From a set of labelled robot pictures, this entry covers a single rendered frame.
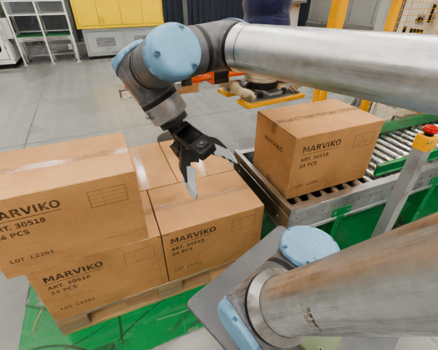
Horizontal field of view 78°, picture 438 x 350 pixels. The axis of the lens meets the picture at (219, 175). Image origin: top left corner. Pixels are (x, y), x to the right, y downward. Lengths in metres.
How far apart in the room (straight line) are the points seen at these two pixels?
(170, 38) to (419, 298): 0.47
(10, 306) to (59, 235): 0.92
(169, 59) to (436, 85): 0.36
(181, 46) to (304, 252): 0.52
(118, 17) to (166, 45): 7.95
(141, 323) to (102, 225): 0.71
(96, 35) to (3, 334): 7.38
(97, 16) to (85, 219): 7.41
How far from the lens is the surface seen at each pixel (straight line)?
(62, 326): 1.84
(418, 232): 0.32
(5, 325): 2.12
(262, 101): 1.31
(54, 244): 1.38
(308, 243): 0.73
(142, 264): 1.55
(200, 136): 0.61
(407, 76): 0.39
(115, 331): 1.82
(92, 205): 1.25
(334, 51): 0.43
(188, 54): 0.51
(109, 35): 8.51
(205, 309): 0.93
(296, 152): 1.46
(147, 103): 0.62
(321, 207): 1.63
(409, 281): 0.32
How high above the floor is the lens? 1.56
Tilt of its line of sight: 35 degrees down
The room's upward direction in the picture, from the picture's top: straight up
